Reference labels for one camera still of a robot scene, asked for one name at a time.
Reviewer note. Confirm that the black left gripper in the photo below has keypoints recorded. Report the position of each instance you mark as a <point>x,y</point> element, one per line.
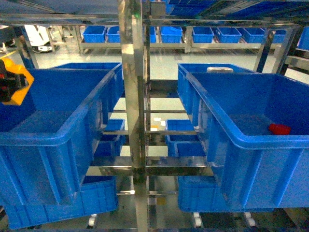
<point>11,80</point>

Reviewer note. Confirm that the yellow two-stud toy block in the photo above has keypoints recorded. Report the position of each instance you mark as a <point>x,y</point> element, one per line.
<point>19,96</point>

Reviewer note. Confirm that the red one-stud toy block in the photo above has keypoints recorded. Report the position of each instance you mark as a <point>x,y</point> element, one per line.
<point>279,129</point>

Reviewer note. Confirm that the blue bin upper left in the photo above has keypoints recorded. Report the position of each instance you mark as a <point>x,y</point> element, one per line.
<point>48,142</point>

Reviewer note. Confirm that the blue bin lower left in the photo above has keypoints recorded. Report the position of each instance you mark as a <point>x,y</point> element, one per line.
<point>97,194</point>

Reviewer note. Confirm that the blue bin lower middle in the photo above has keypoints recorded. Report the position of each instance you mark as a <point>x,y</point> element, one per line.
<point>202,194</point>

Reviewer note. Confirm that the large blue plastic bin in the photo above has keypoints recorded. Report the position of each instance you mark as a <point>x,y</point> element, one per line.
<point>231,113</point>

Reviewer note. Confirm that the stainless steel rack frame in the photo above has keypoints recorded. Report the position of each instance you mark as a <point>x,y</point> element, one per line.
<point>124,140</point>

